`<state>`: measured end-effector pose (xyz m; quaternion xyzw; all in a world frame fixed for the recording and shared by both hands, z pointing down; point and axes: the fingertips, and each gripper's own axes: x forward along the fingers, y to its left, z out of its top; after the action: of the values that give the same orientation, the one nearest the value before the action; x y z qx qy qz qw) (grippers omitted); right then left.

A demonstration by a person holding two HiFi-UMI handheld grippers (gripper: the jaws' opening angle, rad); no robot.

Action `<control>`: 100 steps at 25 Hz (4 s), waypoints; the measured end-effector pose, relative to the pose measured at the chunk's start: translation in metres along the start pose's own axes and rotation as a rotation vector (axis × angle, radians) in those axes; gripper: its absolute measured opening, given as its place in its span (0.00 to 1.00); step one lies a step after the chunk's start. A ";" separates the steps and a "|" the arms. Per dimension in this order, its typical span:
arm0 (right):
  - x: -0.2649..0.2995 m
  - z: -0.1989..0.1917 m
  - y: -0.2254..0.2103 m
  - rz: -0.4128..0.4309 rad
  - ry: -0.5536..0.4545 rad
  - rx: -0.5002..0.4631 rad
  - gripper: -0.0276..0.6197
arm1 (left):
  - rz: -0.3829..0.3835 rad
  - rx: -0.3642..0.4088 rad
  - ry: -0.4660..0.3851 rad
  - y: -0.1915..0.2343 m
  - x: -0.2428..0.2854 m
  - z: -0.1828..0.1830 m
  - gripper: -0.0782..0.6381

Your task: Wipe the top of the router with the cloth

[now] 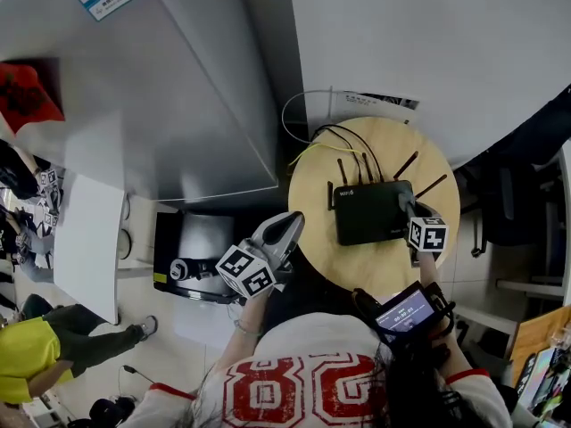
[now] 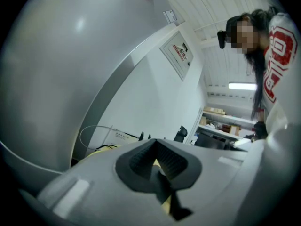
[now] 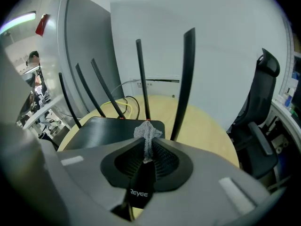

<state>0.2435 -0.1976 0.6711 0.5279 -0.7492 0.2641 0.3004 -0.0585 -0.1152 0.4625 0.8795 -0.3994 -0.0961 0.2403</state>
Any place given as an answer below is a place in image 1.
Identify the red paper decoration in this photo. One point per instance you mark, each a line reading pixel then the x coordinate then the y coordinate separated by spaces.
pixel 27 96

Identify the black office chair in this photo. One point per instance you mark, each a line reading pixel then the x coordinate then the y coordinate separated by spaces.
pixel 513 194

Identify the black device with screen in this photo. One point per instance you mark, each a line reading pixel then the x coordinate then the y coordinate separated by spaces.
pixel 406 315

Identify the black router with antennas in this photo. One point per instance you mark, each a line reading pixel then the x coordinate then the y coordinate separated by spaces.
pixel 370 212

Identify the black silver cylinder tool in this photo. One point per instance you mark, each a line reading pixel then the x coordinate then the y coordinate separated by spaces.
pixel 187 269

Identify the white board desk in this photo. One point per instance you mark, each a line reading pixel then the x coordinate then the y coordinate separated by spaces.
pixel 87 248

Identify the silver refrigerator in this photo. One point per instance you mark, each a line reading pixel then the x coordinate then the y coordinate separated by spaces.
pixel 134 105

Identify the person's left forearm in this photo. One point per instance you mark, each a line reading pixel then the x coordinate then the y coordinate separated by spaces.
pixel 247 323

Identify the black open box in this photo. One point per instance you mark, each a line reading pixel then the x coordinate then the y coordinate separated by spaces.
pixel 201 234

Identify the person in white red shirt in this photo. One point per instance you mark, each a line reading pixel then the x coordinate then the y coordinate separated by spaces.
pixel 312 372

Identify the small wooden table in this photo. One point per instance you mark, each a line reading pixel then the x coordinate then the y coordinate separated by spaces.
pixel 540 337

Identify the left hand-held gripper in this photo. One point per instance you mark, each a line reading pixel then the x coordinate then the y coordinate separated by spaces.
pixel 245 272

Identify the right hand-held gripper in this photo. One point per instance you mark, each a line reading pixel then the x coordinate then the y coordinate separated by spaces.
pixel 428 235

